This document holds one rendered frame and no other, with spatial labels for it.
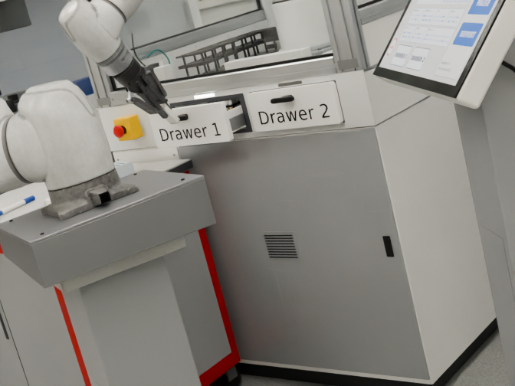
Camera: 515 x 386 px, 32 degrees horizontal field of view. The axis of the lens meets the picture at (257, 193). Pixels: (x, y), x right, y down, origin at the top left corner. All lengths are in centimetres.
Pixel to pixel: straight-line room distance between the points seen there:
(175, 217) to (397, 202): 73
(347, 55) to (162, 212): 71
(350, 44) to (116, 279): 84
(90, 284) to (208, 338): 91
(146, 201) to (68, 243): 18
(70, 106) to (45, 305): 74
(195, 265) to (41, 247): 100
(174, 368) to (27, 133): 60
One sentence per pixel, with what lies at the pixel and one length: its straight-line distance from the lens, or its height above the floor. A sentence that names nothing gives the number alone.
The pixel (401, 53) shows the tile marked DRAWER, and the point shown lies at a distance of 195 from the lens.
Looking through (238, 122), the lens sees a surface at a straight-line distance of 255.
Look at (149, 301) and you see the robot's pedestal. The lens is 200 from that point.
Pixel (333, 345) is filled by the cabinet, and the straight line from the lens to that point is 269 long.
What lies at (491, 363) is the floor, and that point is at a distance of 277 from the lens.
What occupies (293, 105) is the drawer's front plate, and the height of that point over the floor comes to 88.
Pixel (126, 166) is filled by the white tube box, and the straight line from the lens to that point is 271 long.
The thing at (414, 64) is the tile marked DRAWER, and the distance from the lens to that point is 184.
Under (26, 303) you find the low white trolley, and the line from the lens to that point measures 257.
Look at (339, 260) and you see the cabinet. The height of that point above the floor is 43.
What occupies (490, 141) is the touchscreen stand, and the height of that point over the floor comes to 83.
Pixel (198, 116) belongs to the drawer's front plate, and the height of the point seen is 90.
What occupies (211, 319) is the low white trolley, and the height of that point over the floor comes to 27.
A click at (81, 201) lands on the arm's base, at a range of 194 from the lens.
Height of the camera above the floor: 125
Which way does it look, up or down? 14 degrees down
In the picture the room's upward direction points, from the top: 14 degrees counter-clockwise
